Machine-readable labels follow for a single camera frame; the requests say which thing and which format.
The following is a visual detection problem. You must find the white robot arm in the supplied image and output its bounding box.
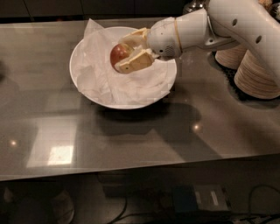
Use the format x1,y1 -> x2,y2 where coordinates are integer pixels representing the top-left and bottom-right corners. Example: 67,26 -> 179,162
115,0 -> 280,83

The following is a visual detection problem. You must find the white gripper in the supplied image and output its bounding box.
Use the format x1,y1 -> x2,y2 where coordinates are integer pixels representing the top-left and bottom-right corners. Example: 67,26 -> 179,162
114,17 -> 182,74

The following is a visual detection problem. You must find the stack of paper bowls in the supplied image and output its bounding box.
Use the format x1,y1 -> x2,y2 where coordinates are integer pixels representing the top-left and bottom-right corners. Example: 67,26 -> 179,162
234,51 -> 280,100
215,45 -> 247,70

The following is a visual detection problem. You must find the front stack of paper bowls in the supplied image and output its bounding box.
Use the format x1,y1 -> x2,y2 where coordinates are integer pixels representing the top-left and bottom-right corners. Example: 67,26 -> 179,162
234,51 -> 280,100

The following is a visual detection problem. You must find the white crumpled paper liner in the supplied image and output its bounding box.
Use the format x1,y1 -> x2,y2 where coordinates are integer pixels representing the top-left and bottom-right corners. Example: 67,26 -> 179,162
74,18 -> 171,106

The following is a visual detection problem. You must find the rear stack of paper bowls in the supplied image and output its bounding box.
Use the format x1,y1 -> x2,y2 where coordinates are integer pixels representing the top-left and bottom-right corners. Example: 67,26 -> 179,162
215,45 -> 247,70

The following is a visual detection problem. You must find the red yellow apple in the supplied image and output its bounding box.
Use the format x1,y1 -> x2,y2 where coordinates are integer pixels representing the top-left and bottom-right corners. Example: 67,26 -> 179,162
110,44 -> 134,67

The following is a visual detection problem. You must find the black cable on floor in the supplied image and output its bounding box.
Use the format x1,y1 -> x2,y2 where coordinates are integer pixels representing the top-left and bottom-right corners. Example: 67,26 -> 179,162
108,185 -> 280,224

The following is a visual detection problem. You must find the white bowl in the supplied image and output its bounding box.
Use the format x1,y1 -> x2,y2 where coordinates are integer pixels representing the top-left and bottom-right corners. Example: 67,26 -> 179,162
69,25 -> 178,110

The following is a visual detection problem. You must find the grey box under table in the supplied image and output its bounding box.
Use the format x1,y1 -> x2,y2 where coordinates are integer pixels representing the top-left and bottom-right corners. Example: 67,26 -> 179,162
172,185 -> 231,213

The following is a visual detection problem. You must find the black mat under bowls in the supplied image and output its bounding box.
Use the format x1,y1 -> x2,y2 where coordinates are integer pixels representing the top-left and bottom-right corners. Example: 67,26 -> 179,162
216,61 -> 270,101

